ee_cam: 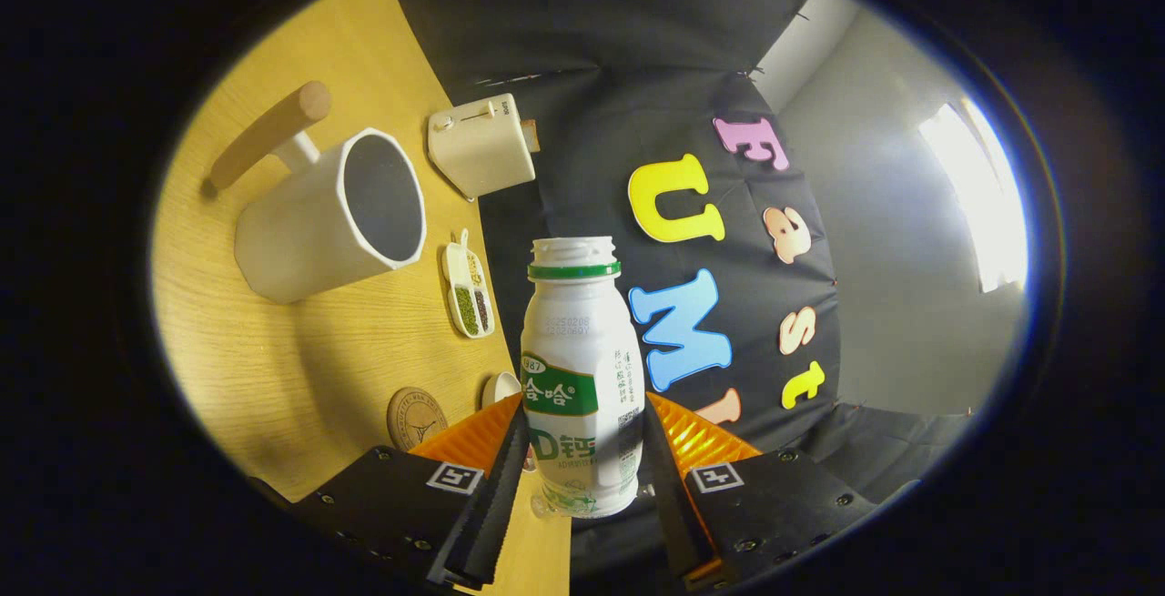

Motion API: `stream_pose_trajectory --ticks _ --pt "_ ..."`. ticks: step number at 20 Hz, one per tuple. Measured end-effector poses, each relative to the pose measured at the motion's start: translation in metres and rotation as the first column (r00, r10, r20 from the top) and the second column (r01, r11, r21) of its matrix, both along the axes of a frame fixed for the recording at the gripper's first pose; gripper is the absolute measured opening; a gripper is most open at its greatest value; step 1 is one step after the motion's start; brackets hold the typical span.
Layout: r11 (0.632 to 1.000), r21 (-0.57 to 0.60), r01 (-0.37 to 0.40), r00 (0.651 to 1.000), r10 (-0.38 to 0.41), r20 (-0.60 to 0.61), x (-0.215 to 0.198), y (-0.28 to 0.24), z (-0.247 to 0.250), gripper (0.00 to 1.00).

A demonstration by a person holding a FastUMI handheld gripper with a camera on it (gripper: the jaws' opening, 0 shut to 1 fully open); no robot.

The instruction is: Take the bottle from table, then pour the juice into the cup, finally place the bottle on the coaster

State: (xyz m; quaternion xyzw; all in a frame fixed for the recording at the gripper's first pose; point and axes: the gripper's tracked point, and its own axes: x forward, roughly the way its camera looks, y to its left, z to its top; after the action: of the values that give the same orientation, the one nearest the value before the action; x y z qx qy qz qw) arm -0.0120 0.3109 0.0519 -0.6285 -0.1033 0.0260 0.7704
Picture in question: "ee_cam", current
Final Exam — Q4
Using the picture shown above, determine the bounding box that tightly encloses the cream toaster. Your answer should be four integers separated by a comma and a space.
427, 93, 538, 203

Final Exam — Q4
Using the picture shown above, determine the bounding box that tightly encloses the white round plate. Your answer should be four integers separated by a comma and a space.
481, 371, 524, 410

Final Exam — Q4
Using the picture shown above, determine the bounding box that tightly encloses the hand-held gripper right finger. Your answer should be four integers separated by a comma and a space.
643, 391, 879, 590

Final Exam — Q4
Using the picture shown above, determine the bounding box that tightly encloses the white cup wooden handle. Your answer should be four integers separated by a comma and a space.
208, 80, 428, 306

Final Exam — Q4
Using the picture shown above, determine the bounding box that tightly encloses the black backdrop cloth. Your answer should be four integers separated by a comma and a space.
390, 0, 975, 596

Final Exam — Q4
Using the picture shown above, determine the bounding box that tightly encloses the round wooden coaster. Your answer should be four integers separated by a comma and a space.
386, 387, 449, 451

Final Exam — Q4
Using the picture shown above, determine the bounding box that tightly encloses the wooden table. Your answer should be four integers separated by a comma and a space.
150, 0, 574, 596

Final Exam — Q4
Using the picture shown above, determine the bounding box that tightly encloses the white juice bottle green label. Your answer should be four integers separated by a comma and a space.
520, 237, 646, 520

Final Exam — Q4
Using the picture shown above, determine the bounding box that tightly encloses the bright ceiling light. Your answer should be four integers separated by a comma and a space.
917, 97, 1029, 294

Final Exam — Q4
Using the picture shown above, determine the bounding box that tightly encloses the white divided dish of beans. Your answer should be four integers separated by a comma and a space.
441, 228, 497, 340

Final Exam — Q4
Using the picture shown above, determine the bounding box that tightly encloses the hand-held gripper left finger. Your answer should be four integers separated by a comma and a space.
291, 393, 532, 591

